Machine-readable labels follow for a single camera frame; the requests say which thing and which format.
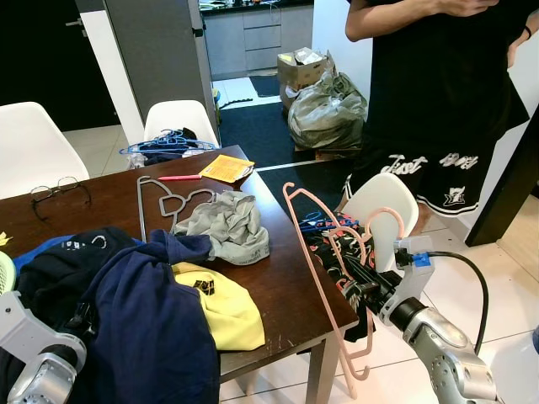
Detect pink plastic hanger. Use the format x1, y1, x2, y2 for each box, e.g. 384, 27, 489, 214
282, 181, 407, 401

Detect blue plastic hanger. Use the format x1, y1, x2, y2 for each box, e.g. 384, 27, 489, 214
118, 128, 221, 165
297, 210, 359, 235

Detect black patterned garment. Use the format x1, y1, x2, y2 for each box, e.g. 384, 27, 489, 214
301, 221, 382, 342

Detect dark brown wooden table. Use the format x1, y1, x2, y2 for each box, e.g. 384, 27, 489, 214
0, 145, 360, 404

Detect yellow garment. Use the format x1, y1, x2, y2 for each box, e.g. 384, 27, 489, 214
173, 262, 267, 353

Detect crumpled grey garment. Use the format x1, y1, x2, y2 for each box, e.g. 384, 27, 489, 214
173, 191, 271, 267

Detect grey plastic garbage bag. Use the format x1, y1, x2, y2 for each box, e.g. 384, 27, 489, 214
288, 72, 369, 152

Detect yellow paper packet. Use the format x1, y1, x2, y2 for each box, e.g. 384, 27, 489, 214
198, 154, 256, 184

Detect black rug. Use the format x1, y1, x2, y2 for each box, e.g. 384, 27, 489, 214
217, 101, 355, 169

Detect person in black clothes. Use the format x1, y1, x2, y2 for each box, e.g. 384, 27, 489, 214
345, 0, 539, 218

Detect navy blue garment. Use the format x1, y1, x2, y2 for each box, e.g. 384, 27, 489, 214
74, 230, 222, 404

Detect small dark doormat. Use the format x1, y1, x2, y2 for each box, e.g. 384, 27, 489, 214
248, 76, 283, 98

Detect small black garment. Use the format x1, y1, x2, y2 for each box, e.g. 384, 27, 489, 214
143, 128, 200, 165

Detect grey drawer cabinet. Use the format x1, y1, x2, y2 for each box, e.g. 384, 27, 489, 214
202, 2, 314, 81

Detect black hoodie with white print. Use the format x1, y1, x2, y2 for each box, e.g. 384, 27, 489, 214
0, 226, 140, 396

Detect grey door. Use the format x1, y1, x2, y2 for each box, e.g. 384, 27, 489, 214
103, 0, 220, 136

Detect thin-rimmed eyeglasses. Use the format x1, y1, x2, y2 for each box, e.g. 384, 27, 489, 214
29, 177, 93, 222

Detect bright blue garment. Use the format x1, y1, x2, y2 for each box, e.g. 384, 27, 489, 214
13, 242, 53, 272

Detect black door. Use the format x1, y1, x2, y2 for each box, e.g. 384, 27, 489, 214
0, 0, 120, 131

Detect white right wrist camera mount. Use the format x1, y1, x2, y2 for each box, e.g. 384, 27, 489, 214
377, 236, 435, 327

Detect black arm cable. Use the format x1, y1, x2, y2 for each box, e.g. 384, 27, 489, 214
425, 250, 491, 354

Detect black frame post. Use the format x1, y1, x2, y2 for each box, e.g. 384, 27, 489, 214
466, 108, 539, 247

